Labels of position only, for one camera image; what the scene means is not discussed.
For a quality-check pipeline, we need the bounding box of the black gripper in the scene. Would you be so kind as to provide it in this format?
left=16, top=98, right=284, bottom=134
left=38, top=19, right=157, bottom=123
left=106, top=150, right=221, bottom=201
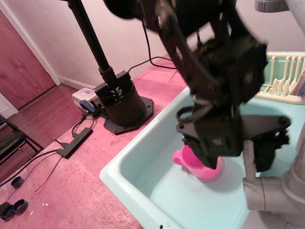
left=176, top=112, right=291, bottom=172

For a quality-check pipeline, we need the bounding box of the pink plastic cup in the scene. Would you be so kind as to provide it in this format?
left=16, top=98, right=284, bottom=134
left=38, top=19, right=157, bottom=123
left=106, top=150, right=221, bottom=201
left=173, top=145, right=224, bottom=180

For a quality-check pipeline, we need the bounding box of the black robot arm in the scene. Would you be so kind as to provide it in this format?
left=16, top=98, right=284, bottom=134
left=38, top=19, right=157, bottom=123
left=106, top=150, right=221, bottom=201
left=105, top=0, right=291, bottom=172

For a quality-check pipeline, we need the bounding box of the beige toy faucet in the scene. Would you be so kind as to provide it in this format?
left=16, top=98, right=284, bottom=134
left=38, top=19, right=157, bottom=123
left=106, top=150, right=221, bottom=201
left=243, top=127, right=305, bottom=227

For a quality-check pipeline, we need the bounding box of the cream dish drying rack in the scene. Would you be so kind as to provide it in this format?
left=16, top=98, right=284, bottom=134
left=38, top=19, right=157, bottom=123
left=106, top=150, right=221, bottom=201
left=255, top=52, right=305, bottom=105

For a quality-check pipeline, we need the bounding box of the teal toy sink basin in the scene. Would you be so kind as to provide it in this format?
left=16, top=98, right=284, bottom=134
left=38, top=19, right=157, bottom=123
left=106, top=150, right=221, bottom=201
left=100, top=89, right=292, bottom=229

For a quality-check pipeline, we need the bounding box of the grey overhead fixture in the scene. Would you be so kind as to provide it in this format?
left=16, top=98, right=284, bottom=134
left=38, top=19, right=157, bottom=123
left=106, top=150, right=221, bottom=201
left=254, top=0, right=289, bottom=13

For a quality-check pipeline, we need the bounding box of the white cardboard box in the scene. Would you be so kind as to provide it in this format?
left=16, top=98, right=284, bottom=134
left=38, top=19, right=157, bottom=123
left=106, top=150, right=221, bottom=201
left=72, top=88, right=98, bottom=111

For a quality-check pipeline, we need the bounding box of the blue clamp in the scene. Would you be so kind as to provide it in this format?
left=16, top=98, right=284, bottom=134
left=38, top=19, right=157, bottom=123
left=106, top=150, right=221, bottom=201
left=79, top=100, right=98, bottom=115

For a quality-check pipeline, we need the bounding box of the black usb hub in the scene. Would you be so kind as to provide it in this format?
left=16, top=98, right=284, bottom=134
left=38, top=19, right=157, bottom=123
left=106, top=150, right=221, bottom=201
left=56, top=127, right=93, bottom=159

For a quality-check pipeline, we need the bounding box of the black camera pole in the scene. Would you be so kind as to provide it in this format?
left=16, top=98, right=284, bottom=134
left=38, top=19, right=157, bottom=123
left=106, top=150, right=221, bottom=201
left=62, top=0, right=120, bottom=96

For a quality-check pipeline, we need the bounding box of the black cable on table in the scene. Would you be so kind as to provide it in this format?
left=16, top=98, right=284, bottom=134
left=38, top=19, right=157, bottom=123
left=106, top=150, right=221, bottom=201
left=0, top=149, right=64, bottom=188

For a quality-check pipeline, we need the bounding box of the black ring near edge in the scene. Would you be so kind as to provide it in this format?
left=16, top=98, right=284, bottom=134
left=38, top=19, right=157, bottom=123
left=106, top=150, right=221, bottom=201
left=11, top=176, right=24, bottom=189

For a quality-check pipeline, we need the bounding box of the black metal chair frame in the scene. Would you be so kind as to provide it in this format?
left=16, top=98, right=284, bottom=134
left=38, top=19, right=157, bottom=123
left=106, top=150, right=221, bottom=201
left=0, top=115, right=44, bottom=165

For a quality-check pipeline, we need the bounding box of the black ring front right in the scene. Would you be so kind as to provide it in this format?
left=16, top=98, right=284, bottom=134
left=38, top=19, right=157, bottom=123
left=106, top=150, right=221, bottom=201
left=11, top=199, right=29, bottom=215

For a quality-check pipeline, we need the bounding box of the black ring front left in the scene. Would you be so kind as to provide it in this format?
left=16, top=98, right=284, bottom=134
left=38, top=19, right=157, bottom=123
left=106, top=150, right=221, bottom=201
left=0, top=202, right=14, bottom=220

